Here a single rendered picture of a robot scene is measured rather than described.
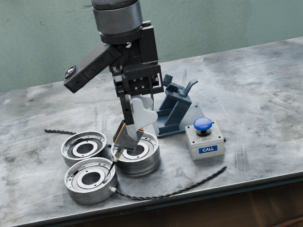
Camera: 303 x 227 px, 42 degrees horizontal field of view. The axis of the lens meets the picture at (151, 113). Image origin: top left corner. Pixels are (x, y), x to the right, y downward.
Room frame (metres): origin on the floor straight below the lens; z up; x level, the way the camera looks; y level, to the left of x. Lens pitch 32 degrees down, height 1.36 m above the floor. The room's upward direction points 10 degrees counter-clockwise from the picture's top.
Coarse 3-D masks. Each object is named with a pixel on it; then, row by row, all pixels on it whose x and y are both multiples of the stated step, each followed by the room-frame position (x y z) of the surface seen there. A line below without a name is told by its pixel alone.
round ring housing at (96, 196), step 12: (72, 168) 0.66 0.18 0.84; (84, 168) 0.67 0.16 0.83; (108, 168) 0.65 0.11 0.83; (72, 180) 0.64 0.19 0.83; (84, 180) 0.64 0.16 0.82; (96, 180) 0.65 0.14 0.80; (72, 192) 0.59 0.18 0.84; (84, 192) 0.58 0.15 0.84; (96, 192) 0.58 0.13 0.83; (108, 192) 0.59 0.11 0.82
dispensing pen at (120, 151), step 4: (124, 120) 0.63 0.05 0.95; (120, 124) 0.63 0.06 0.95; (120, 128) 0.62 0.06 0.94; (116, 132) 0.63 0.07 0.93; (116, 136) 0.62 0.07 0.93; (120, 148) 0.62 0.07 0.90; (116, 152) 0.62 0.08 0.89; (120, 152) 0.61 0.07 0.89; (116, 156) 0.61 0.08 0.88; (120, 156) 0.62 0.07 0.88; (116, 160) 0.62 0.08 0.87; (112, 164) 0.62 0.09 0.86; (108, 172) 0.62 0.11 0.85
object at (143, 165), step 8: (144, 136) 0.74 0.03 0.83; (152, 136) 0.72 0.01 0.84; (144, 144) 0.71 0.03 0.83; (152, 144) 0.71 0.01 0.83; (112, 152) 0.69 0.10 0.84; (128, 152) 0.71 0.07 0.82; (136, 152) 0.72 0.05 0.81; (144, 152) 0.68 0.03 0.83; (152, 152) 0.66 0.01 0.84; (120, 160) 0.65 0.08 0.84; (136, 160) 0.65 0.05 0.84; (144, 160) 0.65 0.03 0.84; (152, 160) 0.66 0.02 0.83; (120, 168) 0.66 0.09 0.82; (128, 168) 0.65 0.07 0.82; (136, 168) 0.64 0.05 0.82; (144, 168) 0.65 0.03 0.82
